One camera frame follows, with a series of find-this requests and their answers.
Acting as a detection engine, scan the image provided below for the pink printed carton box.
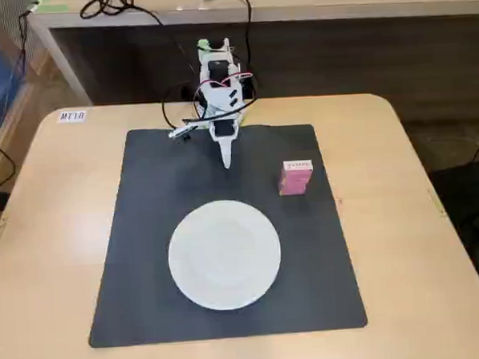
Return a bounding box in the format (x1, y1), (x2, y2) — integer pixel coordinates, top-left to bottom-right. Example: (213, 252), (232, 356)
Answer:
(277, 158), (316, 198)

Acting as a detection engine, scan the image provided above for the white round paper plate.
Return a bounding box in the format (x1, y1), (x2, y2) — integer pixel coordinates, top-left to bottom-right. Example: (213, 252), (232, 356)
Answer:
(164, 197), (286, 314)

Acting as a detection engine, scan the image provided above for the light wooden desk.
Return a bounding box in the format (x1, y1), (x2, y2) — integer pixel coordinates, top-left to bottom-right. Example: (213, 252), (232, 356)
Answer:
(26, 0), (479, 110)

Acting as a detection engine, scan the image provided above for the dark grey mat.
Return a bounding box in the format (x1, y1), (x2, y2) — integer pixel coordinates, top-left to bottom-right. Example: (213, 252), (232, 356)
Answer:
(77, 117), (370, 350)

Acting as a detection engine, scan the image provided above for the white paper label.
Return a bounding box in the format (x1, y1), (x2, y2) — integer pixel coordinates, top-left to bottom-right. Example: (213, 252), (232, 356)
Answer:
(58, 109), (87, 125)

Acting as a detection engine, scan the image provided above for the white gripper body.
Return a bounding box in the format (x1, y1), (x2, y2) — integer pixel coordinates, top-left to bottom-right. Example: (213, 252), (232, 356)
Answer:
(207, 117), (241, 145)

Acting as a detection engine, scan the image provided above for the long black cable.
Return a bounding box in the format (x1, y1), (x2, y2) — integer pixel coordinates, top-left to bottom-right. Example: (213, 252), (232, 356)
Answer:
(235, 0), (261, 102)

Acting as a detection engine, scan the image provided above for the thin black hanging cable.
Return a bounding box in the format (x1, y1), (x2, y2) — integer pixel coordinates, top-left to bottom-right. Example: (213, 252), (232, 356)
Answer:
(16, 8), (35, 82)

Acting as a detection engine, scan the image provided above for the looped black cable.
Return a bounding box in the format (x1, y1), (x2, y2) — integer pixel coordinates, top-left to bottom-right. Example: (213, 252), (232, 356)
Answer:
(79, 0), (185, 64)

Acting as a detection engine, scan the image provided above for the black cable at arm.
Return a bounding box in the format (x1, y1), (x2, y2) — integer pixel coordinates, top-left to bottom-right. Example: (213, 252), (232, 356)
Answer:
(160, 83), (205, 131)

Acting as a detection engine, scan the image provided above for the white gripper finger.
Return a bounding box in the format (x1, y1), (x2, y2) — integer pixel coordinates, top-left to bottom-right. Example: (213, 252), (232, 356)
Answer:
(225, 137), (237, 169)
(216, 139), (229, 170)

